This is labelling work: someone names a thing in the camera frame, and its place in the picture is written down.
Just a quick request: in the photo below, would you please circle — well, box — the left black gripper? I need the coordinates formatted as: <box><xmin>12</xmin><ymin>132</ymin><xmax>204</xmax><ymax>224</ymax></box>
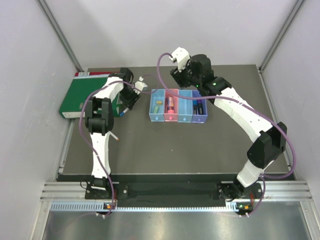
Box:
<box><xmin>119</xmin><ymin>86</ymin><xmax>141</xmax><ymax>111</ymax></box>

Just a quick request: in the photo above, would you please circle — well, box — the white blue pen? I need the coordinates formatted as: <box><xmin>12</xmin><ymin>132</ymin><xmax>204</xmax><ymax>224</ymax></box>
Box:
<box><xmin>119</xmin><ymin>107</ymin><xmax>129</xmax><ymax>117</ymax></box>

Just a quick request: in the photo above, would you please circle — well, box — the purple black highlighter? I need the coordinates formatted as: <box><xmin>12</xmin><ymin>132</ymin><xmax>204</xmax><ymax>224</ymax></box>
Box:
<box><xmin>197</xmin><ymin>99</ymin><xmax>204</xmax><ymax>115</ymax></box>

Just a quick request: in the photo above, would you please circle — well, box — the green highlighter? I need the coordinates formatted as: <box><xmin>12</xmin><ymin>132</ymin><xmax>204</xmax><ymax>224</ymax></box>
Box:
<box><xmin>153</xmin><ymin>106</ymin><xmax>159</xmax><ymax>114</ymax></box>

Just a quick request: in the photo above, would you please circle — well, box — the crayon tube pink cap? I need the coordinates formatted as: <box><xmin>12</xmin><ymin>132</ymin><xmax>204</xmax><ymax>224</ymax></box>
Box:
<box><xmin>165</xmin><ymin>96</ymin><xmax>176</xmax><ymax>114</ymax></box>

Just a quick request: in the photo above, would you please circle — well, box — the light blue bin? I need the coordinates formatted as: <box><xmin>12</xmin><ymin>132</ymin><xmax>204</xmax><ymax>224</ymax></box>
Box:
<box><xmin>178</xmin><ymin>90</ymin><xmax>193</xmax><ymax>123</ymax></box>
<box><xmin>149</xmin><ymin>89</ymin><xmax>165</xmax><ymax>122</ymax></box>

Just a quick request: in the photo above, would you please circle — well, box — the pink drawer bin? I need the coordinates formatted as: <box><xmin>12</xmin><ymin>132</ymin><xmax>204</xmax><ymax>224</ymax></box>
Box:
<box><xmin>164</xmin><ymin>89</ymin><xmax>179</xmax><ymax>122</ymax></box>

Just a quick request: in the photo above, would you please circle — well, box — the blue black marker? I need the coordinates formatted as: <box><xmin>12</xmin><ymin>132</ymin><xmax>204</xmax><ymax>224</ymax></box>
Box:
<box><xmin>192</xmin><ymin>100</ymin><xmax>198</xmax><ymax>115</ymax></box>

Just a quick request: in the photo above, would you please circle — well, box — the purple drawer bin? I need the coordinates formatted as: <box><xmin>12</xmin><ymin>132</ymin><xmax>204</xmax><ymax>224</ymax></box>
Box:
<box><xmin>191</xmin><ymin>99</ymin><xmax>208</xmax><ymax>124</ymax></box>

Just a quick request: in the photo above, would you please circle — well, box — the green ring binder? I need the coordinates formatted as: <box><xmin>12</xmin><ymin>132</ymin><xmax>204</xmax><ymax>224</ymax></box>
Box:
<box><xmin>59</xmin><ymin>74</ymin><xmax>124</xmax><ymax>119</ymax></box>

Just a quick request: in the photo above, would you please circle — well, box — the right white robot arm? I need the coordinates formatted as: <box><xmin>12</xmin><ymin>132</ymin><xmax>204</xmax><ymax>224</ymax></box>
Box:
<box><xmin>169</xmin><ymin>48</ymin><xmax>287</xmax><ymax>199</ymax></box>

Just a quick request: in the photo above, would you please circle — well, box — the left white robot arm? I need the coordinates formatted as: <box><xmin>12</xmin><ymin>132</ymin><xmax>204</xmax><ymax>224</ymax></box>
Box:
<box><xmin>83</xmin><ymin>67</ymin><xmax>145</xmax><ymax>200</ymax></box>

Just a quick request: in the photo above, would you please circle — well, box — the pink pencil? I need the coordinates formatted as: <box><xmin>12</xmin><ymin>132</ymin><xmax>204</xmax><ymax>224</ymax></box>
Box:
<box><xmin>109</xmin><ymin>132</ymin><xmax>120</xmax><ymax>141</ymax></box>

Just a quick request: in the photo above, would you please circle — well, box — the red folder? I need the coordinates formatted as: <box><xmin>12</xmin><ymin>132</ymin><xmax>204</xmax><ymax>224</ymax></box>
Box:
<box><xmin>73</xmin><ymin>71</ymin><xmax>111</xmax><ymax>79</ymax></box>

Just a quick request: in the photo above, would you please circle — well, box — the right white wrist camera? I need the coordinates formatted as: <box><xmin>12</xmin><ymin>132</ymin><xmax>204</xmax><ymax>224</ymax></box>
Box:
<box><xmin>169</xmin><ymin>47</ymin><xmax>190</xmax><ymax>72</ymax></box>

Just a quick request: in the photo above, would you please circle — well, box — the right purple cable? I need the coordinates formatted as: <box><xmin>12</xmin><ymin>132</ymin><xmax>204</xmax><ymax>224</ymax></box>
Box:
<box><xmin>156</xmin><ymin>52</ymin><xmax>298</xmax><ymax>218</ymax></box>

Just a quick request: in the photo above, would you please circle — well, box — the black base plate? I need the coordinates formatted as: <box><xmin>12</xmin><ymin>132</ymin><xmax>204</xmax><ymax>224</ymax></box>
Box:
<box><xmin>85</xmin><ymin>182</ymin><xmax>262</xmax><ymax>205</ymax></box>

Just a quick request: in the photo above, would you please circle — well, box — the grey cable duct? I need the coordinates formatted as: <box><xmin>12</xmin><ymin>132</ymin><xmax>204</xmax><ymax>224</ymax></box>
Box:
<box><xmin>50</xmin><ymin>201</ymin><xmax>249</xmax><ymax>212</ymax></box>

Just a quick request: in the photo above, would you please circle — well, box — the left aluminium frame post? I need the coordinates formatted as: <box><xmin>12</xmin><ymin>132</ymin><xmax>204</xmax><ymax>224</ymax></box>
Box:
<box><xmin>36</xmin><ymin>0</ymin><xmax>84</xmax><ymax>72</ymax></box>

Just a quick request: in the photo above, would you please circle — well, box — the aluminium frame post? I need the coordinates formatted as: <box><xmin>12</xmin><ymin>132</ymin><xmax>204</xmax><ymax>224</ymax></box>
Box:
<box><xmin>36</xmin><ymin>0</ymin><xmax>84</xmax><ymax>72</ymax></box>
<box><xmin>258</xmin><ymin>0</ymin><xmax>307</xmax><ymax>73</ymax></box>

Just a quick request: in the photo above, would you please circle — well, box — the right aluminium frame post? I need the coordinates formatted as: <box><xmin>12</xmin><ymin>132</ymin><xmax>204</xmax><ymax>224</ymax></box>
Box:
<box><xmin>258</xmin><ymin>0</ymin><xmax>307</xmax><ymax>73</ymax></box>

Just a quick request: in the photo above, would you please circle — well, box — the aluminium front rail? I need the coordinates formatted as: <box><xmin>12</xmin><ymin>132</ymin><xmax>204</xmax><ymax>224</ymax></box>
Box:
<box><xmin>40</xmin><ymin>181</ymin><xmax>312</xmax><ymax>206</ymax></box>

